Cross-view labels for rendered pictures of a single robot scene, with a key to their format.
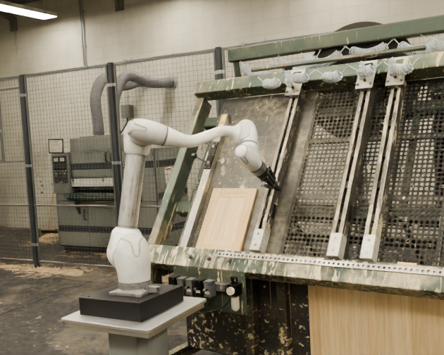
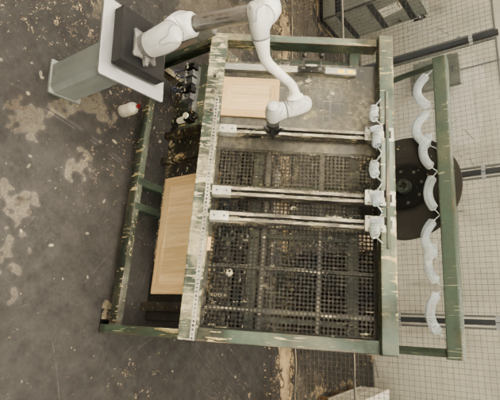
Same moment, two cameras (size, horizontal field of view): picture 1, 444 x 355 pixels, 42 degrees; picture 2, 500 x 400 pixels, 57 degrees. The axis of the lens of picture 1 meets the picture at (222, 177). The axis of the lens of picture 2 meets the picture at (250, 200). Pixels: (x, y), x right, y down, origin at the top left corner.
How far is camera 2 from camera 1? 1.41 m
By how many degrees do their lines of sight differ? 33
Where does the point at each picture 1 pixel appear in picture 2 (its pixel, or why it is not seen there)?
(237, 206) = (261, 104)
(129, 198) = (213, 19)
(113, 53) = not seen: outside the picture
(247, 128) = (298, 105)
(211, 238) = (233, 88)
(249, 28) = not seen: outside the picture
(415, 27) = (447, 233)
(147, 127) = (256, 22)
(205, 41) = not seen: outside the picture
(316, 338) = (179, 181)
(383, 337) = (180, 227)
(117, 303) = (121, 39)
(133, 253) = (159, 40)
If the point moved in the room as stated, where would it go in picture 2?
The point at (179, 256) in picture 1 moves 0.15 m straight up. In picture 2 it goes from (216, 65) to (232, 59)
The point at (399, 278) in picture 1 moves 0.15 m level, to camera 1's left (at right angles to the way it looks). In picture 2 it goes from (195, 239) to (188, 217)
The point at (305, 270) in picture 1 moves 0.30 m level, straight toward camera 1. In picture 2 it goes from (202, 171) to (172, 176)
